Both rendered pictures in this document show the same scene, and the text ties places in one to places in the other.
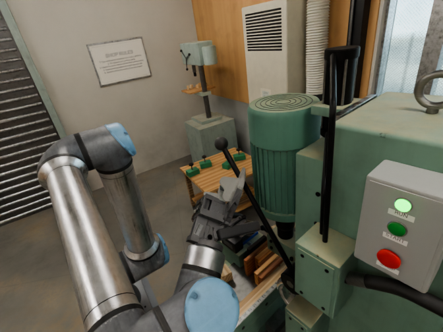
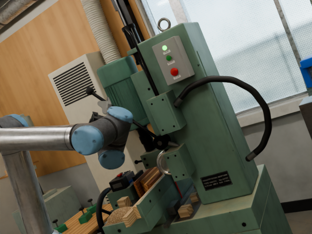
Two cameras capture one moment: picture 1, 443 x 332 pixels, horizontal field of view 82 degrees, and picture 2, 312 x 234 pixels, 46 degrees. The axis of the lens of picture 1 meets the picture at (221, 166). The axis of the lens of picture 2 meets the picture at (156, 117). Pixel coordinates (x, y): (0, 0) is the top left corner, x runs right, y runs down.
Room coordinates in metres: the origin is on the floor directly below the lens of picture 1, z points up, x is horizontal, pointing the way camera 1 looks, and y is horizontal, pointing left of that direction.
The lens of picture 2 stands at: (-0.91, 0.52, 1.35)
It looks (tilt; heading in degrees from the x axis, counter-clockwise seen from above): 5 degrees down; 333
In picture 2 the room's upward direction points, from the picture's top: 23 degrees counter-clockwise
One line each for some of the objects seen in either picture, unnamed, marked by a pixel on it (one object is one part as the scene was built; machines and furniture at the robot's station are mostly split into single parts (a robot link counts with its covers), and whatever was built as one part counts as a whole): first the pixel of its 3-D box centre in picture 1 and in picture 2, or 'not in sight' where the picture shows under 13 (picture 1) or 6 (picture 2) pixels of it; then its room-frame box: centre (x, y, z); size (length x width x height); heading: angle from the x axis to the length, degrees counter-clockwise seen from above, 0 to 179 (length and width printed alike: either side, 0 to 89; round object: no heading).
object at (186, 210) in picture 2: not in sight; (185, 210); (0.41, -0.12, 0.82); 0.05 x 0.05 x 0.03; 31
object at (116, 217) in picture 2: not in sight; (121, 213); (0.51, 0.11, 0.92); 0.14 x 0.09 x 0.04; 36
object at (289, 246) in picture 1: (290, 248); (158, 158); (0.59, -0.18, 1.03); 0.14 x 0.07 x 0.09; 36
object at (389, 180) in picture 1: (403, 224); (173, 60); (0.26, -0.25, 1.40); 0.10 x 0.06 x 0.16; 36
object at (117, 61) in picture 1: (121, 61); not in sight; (3.36, 1.00, 1.48); 0.64 x 0.02 x 0.46; 118
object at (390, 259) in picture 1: (388, 259); (174, 71); (0.24, -0.22, 1.36); 0.03 x 0.01 x 0.03; 36
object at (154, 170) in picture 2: (272, 251); (151, 179); (0.67, -0.14, 0.93); 0.17 x 0.02 x 0.07; 126
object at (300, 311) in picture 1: (306, 319); (179, 162); (0.36, -0.15, 1.02); 0.09 x 0.07 x 0.12; 126
